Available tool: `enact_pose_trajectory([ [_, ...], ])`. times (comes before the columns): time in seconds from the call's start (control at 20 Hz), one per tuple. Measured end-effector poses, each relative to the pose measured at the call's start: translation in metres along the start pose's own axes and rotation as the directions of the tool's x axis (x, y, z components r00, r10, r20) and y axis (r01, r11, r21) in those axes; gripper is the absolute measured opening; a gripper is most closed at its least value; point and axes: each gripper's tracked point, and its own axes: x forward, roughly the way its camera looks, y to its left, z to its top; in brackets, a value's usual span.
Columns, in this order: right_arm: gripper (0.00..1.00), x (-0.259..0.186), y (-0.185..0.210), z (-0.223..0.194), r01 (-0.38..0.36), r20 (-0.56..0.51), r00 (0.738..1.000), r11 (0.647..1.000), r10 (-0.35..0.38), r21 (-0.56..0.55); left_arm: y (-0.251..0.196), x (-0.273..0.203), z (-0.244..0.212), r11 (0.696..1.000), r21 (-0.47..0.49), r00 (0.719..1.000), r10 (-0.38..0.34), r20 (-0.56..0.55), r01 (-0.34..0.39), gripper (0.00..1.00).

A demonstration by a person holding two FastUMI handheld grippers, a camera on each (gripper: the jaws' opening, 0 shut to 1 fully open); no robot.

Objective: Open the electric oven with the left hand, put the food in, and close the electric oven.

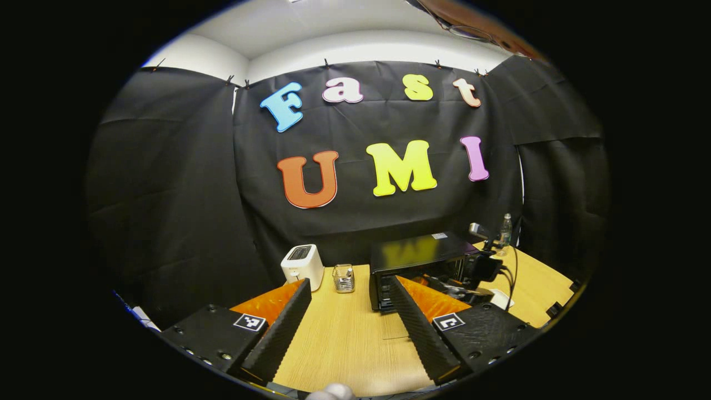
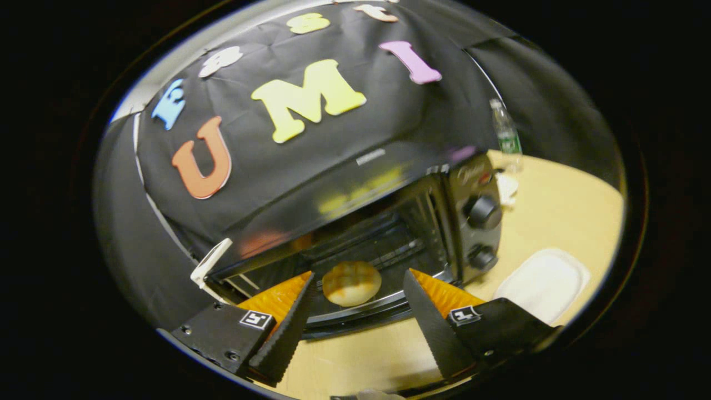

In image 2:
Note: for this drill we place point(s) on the white rectangular plate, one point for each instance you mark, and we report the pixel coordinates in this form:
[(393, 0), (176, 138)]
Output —
[(541, 286)]

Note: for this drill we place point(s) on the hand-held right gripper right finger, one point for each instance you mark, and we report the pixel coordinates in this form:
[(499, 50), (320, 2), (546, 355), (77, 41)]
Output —
[(430, 328)]

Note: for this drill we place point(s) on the clear plastic water bottle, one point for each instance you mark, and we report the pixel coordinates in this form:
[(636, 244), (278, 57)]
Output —
[(506, 136)]

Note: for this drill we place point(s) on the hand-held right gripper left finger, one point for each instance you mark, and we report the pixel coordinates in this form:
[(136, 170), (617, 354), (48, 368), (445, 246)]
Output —
[(286, 333)]

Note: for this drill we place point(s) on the round bread bun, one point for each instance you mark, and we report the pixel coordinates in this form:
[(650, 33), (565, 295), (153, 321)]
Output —
[(351, 283)]

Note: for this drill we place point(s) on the black electric oven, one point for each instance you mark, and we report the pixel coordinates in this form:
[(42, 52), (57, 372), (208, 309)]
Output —
[(472, 222)]

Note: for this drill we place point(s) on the white divided seasoning dish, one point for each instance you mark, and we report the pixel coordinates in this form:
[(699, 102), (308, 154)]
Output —
[(506, 189)]

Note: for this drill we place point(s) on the white toaster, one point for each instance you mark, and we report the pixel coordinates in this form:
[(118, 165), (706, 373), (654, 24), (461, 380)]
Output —
[(211, 261)]

